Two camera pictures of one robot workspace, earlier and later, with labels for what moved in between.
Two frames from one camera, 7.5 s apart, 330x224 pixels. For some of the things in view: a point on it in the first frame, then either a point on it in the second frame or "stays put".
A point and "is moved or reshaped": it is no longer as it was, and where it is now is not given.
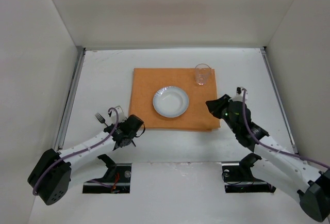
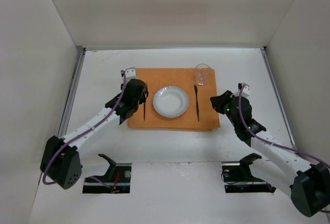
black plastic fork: [100, 118] is moved or reshaped
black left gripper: [113, 127] -> [142, 96]
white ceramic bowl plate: [170, 101] stays put
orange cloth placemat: [147, 82] stays put
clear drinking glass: [202, 73] stays put
